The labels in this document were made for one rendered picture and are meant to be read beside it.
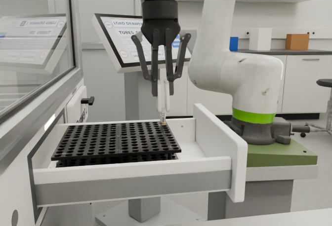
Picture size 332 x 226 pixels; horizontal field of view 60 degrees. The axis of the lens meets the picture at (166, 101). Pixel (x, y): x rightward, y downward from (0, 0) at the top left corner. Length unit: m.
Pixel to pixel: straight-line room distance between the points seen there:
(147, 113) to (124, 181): 1.09
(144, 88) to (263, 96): 0.82
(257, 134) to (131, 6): 1.56
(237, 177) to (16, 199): 0.33
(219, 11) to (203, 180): 0.57
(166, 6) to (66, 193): 0.39
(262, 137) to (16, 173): 0.64
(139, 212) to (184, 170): 1.30
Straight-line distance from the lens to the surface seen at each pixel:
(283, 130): 0.91
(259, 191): 0.90
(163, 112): 0.65
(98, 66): 2.22
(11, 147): 0.41
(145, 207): 1.78
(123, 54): 1.33
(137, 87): 1.49
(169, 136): 0.58
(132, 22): 1.52
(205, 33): 0.92
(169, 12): 0.60
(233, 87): 0.86
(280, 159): 0.83
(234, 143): 0.50
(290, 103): 4.03
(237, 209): 0.90
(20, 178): 0.44
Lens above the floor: 1.10
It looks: 13 degrees down
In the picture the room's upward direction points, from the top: straight up
